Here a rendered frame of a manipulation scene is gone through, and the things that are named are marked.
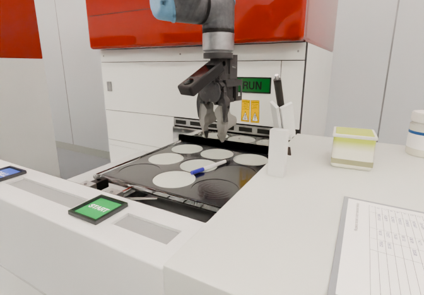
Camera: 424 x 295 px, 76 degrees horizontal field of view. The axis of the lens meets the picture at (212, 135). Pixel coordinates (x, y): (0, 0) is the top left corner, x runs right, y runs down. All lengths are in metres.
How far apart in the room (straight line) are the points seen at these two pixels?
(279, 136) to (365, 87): 1.84
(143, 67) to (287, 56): 0.54
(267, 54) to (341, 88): 1.50
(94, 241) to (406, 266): 0.33
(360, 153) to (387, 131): 1.77
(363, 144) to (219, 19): 0.39
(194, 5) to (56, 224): 0.45
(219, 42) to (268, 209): 0.39
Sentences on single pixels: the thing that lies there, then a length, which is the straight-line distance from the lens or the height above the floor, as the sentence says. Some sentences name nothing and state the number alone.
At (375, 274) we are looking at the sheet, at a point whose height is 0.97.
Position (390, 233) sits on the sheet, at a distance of 0.39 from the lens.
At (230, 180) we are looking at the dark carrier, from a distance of 0.64.
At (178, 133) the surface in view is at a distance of 1.01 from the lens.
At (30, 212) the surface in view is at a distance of 0.47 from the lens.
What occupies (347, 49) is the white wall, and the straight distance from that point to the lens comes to 2.30.
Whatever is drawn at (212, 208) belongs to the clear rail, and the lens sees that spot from 0.52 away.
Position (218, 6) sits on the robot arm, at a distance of 0.65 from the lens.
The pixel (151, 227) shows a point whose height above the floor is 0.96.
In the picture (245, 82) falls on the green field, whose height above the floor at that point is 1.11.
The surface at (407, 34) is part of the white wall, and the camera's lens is 2.31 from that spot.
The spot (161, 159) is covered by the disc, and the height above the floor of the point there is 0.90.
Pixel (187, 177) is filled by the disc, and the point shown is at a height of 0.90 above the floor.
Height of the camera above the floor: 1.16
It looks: 14 degrees down
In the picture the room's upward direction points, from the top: straight up
